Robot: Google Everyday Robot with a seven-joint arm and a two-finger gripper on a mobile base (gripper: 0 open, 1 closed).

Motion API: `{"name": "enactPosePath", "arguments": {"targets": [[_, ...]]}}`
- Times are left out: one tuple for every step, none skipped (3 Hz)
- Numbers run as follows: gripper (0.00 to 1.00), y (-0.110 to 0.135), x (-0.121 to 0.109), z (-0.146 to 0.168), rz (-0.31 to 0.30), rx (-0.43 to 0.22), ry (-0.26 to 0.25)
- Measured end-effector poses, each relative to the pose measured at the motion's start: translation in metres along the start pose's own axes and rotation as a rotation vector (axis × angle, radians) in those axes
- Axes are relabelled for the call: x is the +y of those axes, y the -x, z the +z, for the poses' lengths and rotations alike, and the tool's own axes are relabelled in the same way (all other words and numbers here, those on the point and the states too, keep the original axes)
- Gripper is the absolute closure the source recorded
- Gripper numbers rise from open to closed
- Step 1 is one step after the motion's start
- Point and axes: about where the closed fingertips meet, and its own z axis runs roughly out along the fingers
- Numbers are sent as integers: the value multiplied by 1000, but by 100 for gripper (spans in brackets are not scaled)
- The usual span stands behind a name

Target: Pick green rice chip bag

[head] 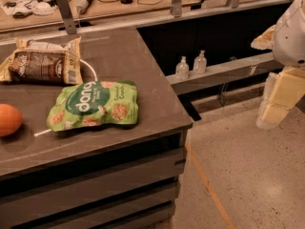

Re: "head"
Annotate clear sanitizer bottle left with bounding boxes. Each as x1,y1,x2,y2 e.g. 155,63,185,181
175,56,189,80

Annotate white cloth on desk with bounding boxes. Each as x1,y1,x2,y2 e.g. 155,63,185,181
1,0,56,18

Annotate orange fruit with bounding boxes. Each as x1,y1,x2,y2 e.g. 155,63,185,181
0,104,23,137

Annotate clear sanitizer bottle right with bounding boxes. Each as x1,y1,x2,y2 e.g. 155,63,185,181
193,51,207,73

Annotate grey handheld tool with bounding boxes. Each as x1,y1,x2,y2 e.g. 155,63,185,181
76,0,92,14

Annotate clear sanitizer bottle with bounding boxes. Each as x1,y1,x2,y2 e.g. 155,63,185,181
175,56,189,80
193,51,207,73

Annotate grey metal shelf rail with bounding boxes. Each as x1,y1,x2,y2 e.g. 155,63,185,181
167,52,283,95

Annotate brown yellow chip bag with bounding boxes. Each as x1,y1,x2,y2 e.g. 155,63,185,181
0,37,83,85

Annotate grey metal bracket left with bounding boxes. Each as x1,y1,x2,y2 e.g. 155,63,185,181
56,0,77,34

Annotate grey metal bracket middle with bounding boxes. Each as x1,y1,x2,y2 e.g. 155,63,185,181
171,0,182,17

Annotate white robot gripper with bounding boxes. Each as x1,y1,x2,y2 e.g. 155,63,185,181
251,0,305,130

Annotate green rice chip bag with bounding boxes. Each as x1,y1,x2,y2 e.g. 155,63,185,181
47,81,138,132

